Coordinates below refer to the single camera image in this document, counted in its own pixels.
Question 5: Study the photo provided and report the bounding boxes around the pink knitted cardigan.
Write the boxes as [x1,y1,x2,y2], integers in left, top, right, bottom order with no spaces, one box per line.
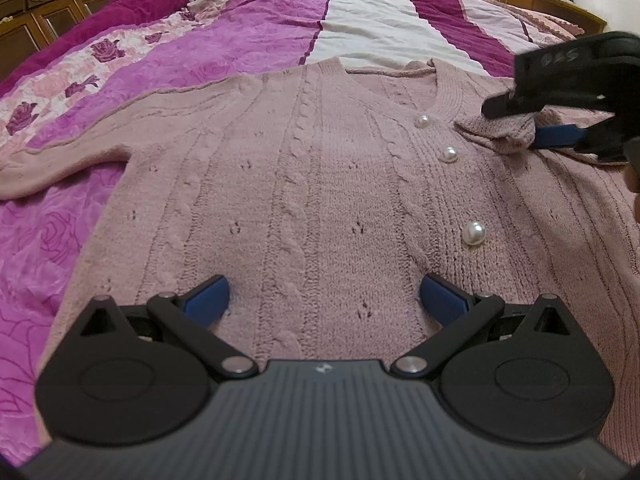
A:
[1,58,639,462]

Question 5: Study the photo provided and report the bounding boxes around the purple floral bedspread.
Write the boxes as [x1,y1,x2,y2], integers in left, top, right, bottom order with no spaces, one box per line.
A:
[1,0,582,464]

